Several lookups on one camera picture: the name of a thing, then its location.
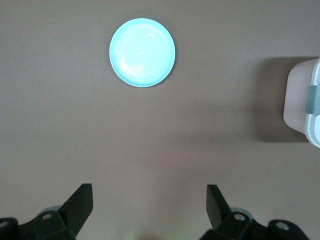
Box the white lidded box grey clips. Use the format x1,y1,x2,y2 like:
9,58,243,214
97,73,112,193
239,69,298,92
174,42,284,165
282,56,320,149

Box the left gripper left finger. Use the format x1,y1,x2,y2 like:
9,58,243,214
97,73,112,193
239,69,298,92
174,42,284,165
0,183,94,240

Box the light blue round plate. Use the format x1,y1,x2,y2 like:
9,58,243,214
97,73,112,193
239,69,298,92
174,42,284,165
109,17,177,88

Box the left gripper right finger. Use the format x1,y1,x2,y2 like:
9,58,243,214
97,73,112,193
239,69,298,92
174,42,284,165
202,184,309,240

